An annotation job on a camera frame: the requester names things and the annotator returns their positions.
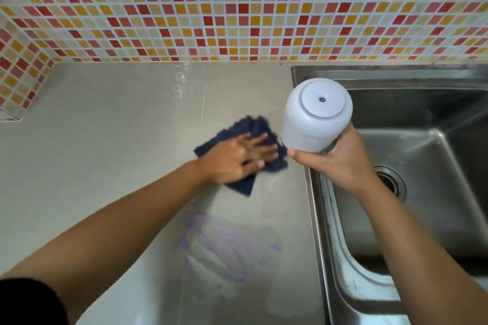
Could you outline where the person's right hand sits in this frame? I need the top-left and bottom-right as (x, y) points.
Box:
(287, 122), (378, 195)

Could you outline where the person's left hand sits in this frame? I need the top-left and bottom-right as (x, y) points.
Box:
(198, 132), (279, 185)

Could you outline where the dark blue cleaning cloth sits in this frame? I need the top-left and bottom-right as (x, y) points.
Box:
(193, 115), (289, 197)

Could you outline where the white plastic bottle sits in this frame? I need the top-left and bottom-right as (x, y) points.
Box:
(281, 78), (354, 154)

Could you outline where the person's right forearm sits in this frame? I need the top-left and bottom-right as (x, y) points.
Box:
(353, 176), (488, 325)

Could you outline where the person's left forearm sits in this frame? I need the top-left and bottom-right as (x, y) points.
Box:
(0, 159), (211, 325)

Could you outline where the stainless steel sink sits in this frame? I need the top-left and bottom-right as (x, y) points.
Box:
(291, 64), (488, 325)

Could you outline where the black sleeve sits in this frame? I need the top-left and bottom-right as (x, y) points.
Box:
(0, 278), (70, 325)

